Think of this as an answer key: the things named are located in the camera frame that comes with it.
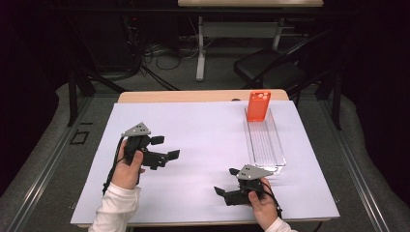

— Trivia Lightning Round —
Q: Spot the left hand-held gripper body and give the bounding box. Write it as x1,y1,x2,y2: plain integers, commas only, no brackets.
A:
121,122,170,171

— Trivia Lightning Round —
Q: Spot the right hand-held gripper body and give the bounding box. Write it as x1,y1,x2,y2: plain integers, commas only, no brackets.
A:
222,164,275,207

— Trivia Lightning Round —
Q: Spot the clear plastic packaging box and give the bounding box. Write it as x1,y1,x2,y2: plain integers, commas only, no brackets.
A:
244,106,287,176

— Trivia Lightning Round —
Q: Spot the orange phone case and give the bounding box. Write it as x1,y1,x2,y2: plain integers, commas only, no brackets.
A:
247,90,272,123

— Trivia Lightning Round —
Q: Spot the person's left hand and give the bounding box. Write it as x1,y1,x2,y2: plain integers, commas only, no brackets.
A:
110,138,147,190

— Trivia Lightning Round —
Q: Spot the person's right hand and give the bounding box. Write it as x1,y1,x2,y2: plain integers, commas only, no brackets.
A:
248,179,278,231

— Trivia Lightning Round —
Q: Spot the white table cover board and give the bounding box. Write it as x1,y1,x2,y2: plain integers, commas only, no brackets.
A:
70,100,341,225

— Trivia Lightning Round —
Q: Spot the light wooden table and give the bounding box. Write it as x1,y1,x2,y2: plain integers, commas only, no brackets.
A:
76,89,334,229

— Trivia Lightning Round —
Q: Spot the black metal stand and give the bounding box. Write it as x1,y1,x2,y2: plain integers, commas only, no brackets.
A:
317,69,343,131
66,13,130,128

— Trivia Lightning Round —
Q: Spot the white-legged desk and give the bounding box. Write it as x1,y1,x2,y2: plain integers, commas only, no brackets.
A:
177,0,325,82

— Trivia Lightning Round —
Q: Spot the black folding chair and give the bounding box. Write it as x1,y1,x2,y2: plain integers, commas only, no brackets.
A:
233,29,333,107

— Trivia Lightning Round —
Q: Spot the dark equipment cabinet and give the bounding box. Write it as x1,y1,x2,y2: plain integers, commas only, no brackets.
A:
76,15,136,73

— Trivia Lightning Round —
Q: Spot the right hand-held gripper cable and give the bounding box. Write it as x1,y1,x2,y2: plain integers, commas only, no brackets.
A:
261,178,284,219

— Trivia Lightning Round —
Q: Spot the hand-held gripper cable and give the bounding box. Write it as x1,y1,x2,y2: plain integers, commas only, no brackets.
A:
102,136,127,196
261,178,284,219

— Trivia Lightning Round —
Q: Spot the left hand-held gripper cable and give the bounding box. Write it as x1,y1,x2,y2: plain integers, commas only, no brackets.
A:
102,136,127,196

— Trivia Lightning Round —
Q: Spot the tangle of floor cables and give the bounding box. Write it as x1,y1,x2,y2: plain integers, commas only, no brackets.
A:
141,41,201,71

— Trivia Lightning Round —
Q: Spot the metal floor rail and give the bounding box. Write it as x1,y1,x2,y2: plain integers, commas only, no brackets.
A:
3,96,95,232
318,99,392,232

